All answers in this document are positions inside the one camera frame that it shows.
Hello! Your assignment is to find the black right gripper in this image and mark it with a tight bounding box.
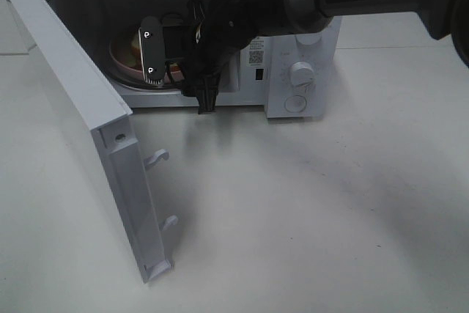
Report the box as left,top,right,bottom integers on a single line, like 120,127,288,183
180,0,286,114

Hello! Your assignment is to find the round white door button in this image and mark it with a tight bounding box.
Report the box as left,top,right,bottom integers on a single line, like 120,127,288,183
284,95,307,113

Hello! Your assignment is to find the pink round plate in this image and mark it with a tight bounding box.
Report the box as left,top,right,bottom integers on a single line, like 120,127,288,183
108,30,184,85

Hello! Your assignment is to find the white microwave door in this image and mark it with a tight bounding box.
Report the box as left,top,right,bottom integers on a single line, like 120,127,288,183
6,0,177,283

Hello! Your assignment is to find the white bread sandwich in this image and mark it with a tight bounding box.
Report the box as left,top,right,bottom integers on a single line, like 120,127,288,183
125,32,141,70

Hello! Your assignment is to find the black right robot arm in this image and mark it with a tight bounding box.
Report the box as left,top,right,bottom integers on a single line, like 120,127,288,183
180,0,468,113

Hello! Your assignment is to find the glass microwave turntable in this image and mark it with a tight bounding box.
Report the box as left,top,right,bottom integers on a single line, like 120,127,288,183
109,53,240,92

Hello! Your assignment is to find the white microwave oven body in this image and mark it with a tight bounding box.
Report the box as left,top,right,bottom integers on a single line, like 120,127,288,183
47,0,341,118

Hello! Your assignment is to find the upper white power knob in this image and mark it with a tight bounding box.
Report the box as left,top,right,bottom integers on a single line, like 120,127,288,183
295,32,322,46

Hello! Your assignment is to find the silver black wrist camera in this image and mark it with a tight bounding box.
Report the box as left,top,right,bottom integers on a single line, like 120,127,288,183
139,16,166,87

